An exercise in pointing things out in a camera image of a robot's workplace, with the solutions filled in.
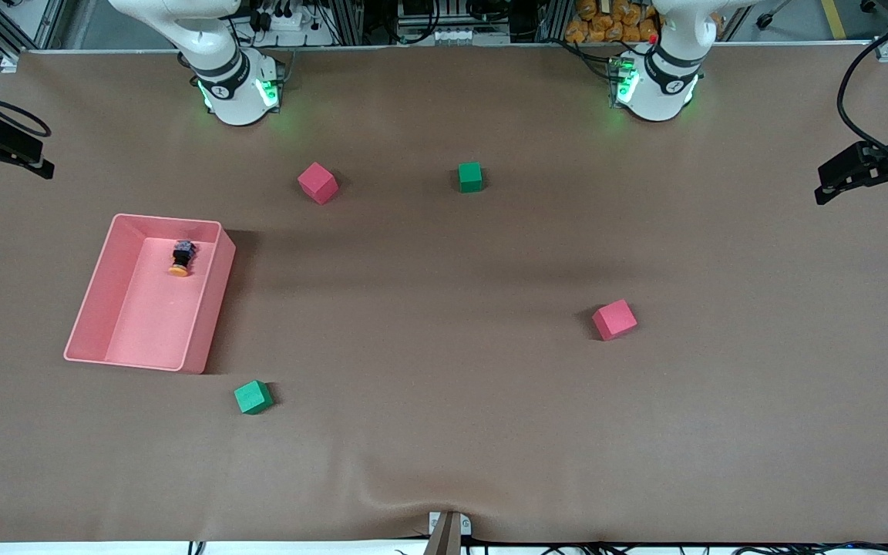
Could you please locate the orange push button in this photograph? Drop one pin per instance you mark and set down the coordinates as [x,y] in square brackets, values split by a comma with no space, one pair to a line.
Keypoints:
[181,254]

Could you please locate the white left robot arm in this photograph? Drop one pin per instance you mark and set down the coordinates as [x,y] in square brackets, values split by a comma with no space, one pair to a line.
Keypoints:
[656,96]

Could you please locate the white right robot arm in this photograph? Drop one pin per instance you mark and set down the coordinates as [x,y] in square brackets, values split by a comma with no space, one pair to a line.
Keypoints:
[236,104]

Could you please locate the pink plastic bin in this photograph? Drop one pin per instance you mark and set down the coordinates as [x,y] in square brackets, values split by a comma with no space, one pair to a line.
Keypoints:
[151,324]

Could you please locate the pink foam cube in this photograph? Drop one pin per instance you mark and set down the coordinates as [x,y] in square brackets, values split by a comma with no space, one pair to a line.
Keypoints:
[317,183]
[613,321]

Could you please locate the white power strip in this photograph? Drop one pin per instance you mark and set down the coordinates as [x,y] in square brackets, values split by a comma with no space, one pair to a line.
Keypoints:
[290,21]

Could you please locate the green foam cube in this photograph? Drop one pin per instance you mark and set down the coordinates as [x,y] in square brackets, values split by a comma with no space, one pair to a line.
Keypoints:
[253,398]
[470,177]

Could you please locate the white terminal block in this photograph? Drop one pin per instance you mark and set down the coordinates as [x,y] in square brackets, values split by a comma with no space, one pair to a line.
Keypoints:
[452,36]

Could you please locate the brown table mat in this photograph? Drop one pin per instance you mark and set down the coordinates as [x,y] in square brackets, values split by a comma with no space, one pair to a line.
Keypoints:
[444,432]

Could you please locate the grey table clamp bracket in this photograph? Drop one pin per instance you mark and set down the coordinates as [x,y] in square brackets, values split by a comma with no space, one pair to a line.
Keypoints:
[448,532]

